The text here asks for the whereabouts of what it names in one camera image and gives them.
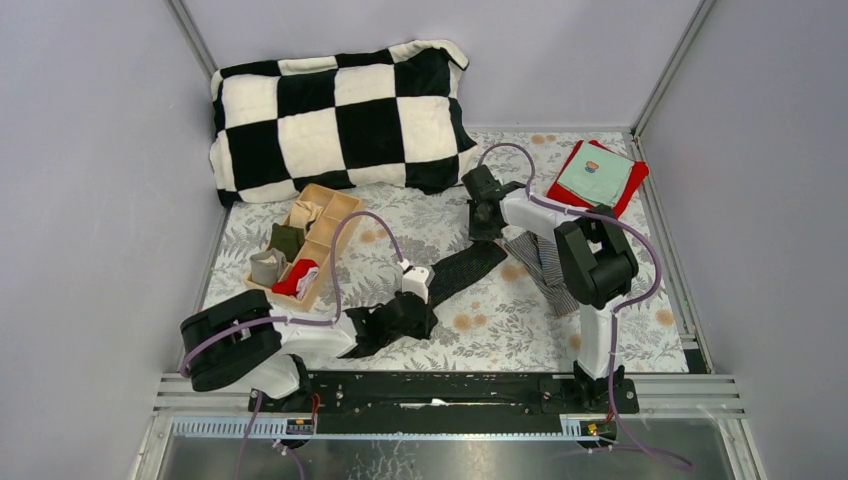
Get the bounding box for grey striped underwear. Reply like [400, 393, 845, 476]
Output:
[504, 231, 579, 317]

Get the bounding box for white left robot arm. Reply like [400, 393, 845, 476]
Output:
[180, 290, 438, 411]

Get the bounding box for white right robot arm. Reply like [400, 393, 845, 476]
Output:
[466, 182, 639, 412]

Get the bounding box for mint green folded cloth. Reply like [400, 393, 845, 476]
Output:
[555, 142, 635, 207]

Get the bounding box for red rolled sock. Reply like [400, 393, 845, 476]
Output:
[271, 258, 320, 300]

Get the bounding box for wooden divided organizer box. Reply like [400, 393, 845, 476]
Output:
[245, 184, 365, 311]

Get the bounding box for dark green rolled sock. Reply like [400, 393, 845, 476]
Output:
[268, 224, 306, 262]

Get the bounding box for black white checkered pillow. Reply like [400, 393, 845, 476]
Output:
[209, 40, 477, 207]

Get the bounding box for beige rolled sock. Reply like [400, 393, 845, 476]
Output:
[288, 200, 324, 232]

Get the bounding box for grey rolled sock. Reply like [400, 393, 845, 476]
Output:
[249, 248, 288, 288]

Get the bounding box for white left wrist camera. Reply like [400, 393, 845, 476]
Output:
[400, 262, 434, 304]

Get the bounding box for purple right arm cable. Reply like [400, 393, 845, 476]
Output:
[476, 142, 696, 473]

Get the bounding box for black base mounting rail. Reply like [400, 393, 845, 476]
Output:
[249, 370, 640, 435]

